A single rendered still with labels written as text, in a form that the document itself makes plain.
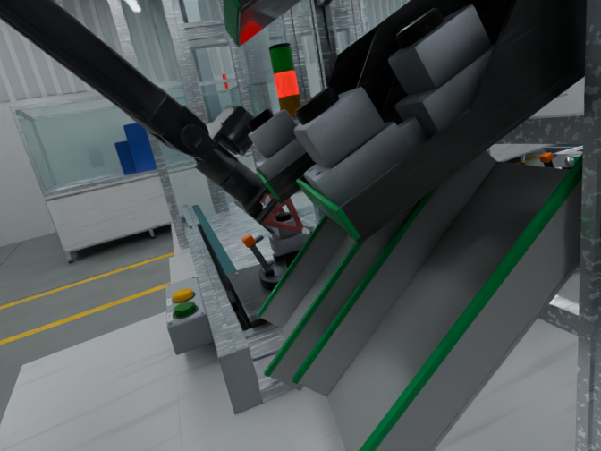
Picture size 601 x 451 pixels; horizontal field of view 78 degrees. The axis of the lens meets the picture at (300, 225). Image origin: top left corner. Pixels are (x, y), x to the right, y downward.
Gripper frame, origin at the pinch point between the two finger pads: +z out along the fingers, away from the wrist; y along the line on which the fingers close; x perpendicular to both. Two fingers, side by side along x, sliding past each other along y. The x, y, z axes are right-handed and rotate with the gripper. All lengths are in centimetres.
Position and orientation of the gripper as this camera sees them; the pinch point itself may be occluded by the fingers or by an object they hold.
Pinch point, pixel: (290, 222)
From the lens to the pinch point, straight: 70.4
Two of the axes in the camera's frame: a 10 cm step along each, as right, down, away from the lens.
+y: -3.3, -2.0, 9.2
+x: -6.1, 7.9, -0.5
